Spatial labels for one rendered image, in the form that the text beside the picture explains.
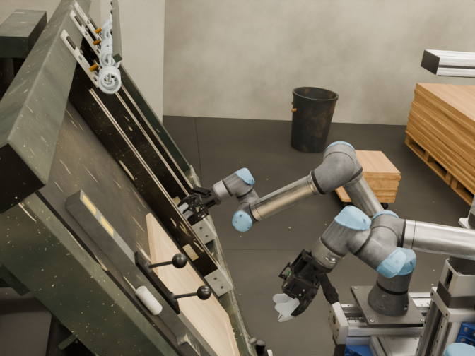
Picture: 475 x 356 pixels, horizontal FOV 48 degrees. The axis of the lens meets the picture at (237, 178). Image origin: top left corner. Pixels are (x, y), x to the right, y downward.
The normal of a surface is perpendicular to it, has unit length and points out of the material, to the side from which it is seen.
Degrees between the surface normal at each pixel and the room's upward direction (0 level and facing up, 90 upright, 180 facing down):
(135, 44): 90
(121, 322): 90
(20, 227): 90
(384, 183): 90
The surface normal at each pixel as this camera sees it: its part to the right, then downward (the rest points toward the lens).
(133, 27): 0.11, 0.43
